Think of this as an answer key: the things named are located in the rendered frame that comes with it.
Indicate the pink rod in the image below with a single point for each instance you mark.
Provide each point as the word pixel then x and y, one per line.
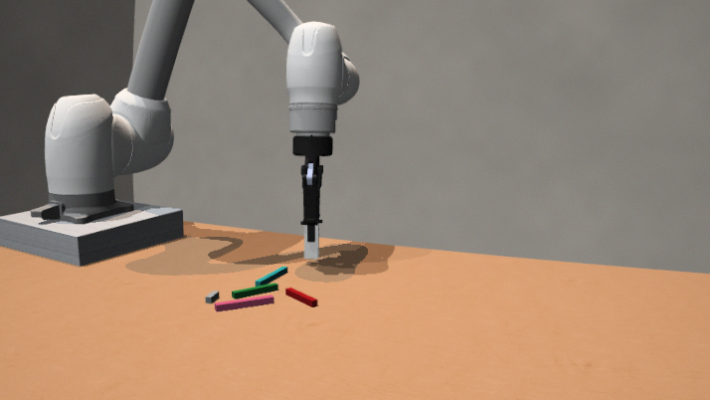
pixel 233 304

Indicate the turquoise rod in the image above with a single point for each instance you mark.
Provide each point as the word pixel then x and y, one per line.
pixel 272 276

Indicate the green rod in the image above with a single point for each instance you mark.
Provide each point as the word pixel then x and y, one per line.
pixel 254 291

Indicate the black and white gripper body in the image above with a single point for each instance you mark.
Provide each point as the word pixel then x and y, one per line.
pixel 312 147

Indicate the grey rod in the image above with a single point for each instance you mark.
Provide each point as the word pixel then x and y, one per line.
pixel 211 297

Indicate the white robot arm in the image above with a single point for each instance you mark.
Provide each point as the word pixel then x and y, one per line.
pixel 86 146

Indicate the red rod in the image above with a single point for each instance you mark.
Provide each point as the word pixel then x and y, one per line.
pixel 301 297

